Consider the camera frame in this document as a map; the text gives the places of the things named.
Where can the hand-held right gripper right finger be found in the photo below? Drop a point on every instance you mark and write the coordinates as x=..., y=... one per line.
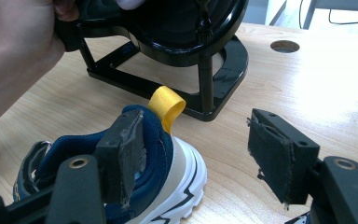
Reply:
x=276, y=155

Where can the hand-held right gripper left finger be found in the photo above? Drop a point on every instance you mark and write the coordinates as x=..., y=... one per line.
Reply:
x=121, y=158

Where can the navy and white sneaker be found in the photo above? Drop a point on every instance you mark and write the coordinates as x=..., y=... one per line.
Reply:
x=180, y=174
x=301, y=220

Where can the red and black shoe rack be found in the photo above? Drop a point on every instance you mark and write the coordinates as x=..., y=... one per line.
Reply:
x=167, y=37

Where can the white metal stand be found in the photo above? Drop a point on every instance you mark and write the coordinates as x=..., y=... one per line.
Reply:
x=310, y=14

